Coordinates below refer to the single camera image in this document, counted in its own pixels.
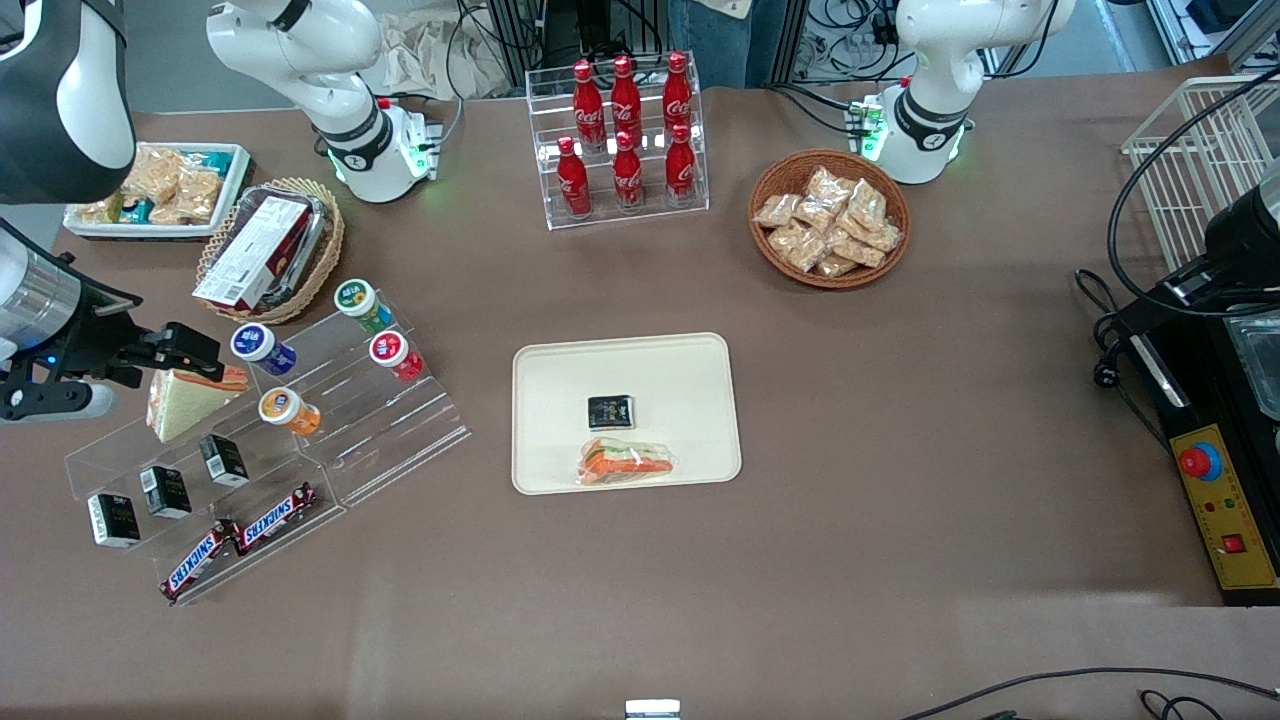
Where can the round brown wicker basket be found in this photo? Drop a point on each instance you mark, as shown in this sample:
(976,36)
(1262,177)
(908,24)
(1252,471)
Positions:
(780,175)

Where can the green lid gum bottle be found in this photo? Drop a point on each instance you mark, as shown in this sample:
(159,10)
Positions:
(356,298)

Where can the snickers chocolate bar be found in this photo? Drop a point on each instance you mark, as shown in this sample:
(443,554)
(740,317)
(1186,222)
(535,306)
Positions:
(277,518)
(198,563)

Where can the wrapped sandwich on shelf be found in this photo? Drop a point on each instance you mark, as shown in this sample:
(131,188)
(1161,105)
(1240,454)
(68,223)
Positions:
(180,410)

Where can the cream plastic tray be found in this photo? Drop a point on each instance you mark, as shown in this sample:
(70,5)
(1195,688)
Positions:
(690,400)

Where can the clear wrapped sandwich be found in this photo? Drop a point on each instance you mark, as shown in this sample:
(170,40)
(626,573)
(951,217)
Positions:
(625,463)

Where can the black gum pack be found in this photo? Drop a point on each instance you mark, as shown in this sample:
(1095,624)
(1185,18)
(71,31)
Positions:
(113,520)
(165,492)
(611,412)
(223,461)

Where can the person in blue jeans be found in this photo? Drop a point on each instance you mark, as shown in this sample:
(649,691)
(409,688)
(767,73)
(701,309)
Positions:
(725,45)

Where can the red lid gum bottle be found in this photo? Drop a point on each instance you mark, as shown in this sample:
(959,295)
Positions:
(392,351)

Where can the clear acrylic bottle rack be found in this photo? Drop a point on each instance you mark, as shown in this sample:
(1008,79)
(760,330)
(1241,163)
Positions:
(690,215)

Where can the oval wicker basket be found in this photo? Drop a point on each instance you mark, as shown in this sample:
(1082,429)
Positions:
(325,250)

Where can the clear bagged biscuit pack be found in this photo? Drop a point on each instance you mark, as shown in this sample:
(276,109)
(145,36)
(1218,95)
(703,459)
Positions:
(798,247)
(886,237)
(828,186)
(858,250)
(867,203)
(836,266)
(816,214)
(776,210)

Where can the rice cracker snack pack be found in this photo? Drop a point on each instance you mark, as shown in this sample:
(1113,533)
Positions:
(198,195)
(100,210)
(152,172)

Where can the white rectangular snack bin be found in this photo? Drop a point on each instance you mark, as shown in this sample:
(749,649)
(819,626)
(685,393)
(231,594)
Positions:
(235,190)

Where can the red cola bottle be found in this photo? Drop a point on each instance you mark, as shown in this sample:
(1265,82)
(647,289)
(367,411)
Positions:
(628,178)
(681,172)
(677,95)
(573,185)
(626,100)
(588,110)

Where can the small white grey device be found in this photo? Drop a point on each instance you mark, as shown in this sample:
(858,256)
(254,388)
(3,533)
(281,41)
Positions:
(652,710)

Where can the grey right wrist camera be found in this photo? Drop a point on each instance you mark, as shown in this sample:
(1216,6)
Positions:
(55,402)

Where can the black aluminium frame post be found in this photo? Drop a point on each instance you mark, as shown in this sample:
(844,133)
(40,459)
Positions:
(525,40)

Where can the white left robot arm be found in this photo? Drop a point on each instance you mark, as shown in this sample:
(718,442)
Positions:
(930,110)

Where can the orange lid gum bottle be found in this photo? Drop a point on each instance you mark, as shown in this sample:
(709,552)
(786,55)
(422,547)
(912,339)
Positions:
(282,406)

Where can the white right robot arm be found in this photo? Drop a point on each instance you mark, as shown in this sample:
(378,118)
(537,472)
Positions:
(330,60)

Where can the black yellow control box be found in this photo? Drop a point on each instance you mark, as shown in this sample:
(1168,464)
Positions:
(1215,520)

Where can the clear acrylic stepped stand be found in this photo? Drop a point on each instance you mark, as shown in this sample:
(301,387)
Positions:
(400,430)
(120,470)

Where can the clear plastic container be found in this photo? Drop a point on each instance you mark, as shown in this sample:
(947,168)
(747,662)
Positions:
(1260,365)

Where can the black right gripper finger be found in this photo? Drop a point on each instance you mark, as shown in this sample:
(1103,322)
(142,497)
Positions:
(190,340)
(175,364)

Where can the red white biscuit box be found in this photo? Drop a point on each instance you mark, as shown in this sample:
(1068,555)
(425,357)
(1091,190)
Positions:
(255,255)

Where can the blue lid gum bottle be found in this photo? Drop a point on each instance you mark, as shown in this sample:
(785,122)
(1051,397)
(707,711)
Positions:
(255,343)

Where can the crumpled beige paper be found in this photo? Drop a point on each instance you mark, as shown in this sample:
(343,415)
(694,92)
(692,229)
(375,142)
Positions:
(420,55)

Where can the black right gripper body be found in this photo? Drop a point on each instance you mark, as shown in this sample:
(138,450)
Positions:
(97,337)

